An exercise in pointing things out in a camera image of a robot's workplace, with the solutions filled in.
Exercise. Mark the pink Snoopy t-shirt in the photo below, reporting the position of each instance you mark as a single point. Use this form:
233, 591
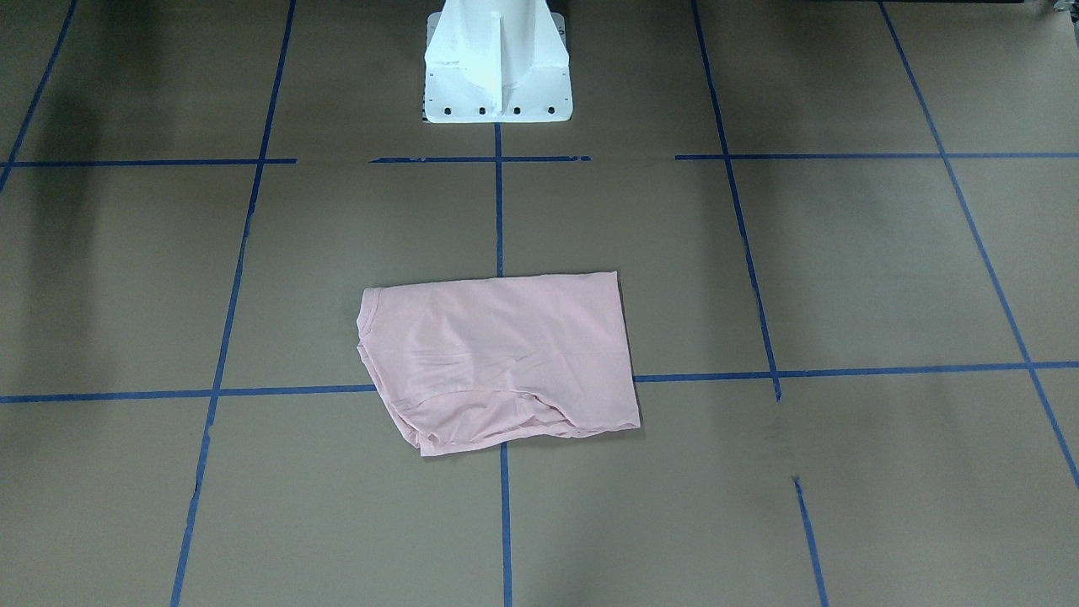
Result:
465, 365

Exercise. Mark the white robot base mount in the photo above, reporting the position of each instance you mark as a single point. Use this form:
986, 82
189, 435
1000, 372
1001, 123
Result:
496, 62

